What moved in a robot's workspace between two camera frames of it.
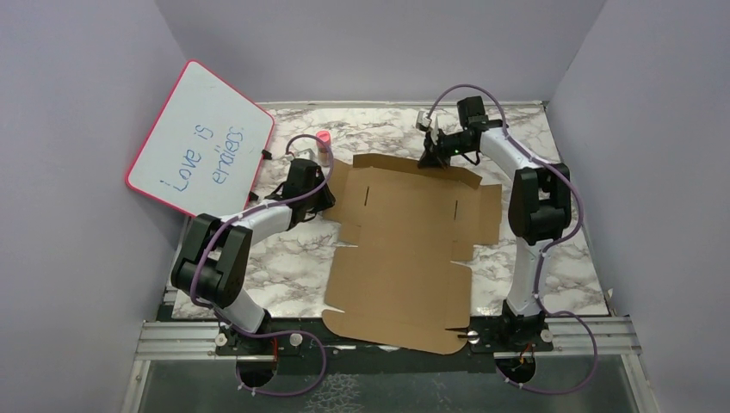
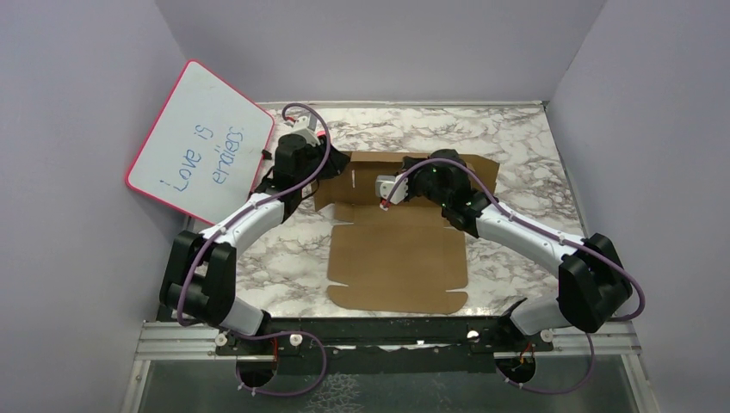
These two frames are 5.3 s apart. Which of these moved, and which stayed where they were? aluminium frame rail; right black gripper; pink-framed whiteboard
Moved: right black gripper
Stayed: aluminium frame rail; pink-framed whiteboard
